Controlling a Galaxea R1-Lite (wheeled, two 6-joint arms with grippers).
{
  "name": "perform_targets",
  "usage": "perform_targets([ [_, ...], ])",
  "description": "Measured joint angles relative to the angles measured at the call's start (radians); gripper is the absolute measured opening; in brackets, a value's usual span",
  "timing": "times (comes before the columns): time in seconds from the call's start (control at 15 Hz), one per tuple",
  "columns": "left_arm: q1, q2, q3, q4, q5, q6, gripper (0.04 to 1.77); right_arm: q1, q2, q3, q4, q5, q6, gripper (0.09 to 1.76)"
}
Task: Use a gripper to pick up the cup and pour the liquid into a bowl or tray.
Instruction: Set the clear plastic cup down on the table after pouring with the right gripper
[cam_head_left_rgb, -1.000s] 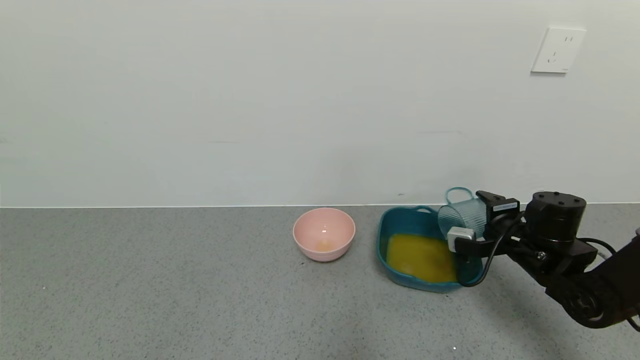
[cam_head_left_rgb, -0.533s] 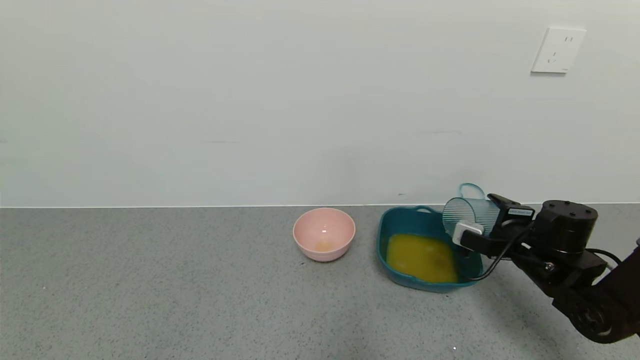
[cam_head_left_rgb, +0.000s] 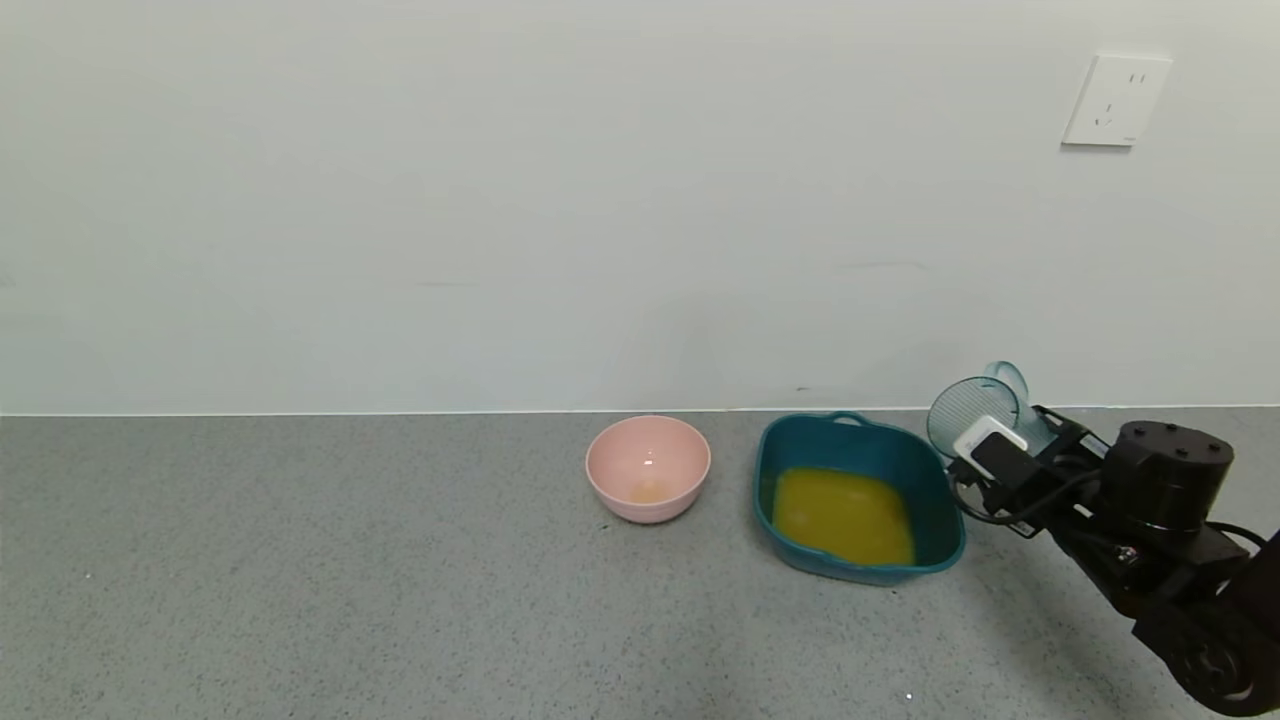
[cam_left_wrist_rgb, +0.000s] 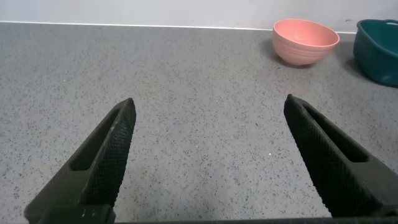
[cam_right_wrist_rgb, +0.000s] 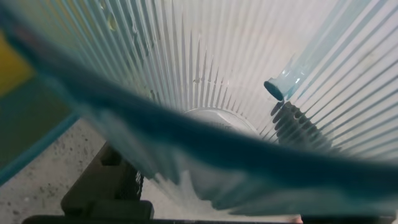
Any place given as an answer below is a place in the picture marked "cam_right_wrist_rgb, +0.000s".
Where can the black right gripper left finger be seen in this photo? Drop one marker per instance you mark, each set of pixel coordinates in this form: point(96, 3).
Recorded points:
point(99, 186)

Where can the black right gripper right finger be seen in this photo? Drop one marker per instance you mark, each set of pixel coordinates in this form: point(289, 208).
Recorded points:
point(295, 127)

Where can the teal square plastic basin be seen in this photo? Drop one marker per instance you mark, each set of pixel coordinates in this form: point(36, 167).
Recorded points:
point(28, 130)

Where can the clear ribbed plastic cup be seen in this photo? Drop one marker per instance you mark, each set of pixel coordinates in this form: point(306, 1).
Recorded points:
point(217, 62)

